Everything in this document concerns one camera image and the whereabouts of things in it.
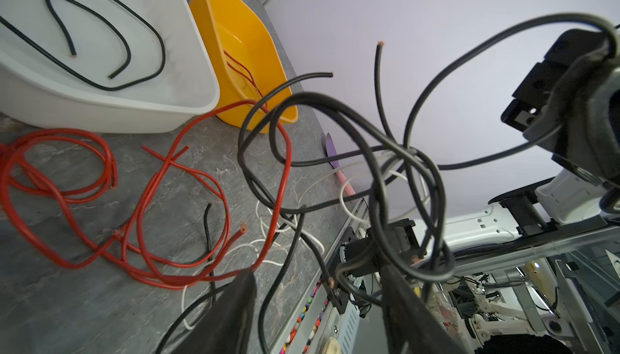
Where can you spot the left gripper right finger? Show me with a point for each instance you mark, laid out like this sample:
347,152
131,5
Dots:
409,326

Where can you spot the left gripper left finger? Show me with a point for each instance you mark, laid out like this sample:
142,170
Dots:
227,325

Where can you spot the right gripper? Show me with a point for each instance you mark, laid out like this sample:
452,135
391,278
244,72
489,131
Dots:
575,87

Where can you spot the white plastic bin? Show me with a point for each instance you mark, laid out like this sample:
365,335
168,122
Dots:
106,66

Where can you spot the yellow plastic bin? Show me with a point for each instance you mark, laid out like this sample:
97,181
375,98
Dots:
241,49

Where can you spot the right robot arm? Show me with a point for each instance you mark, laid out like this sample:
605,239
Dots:
533,214

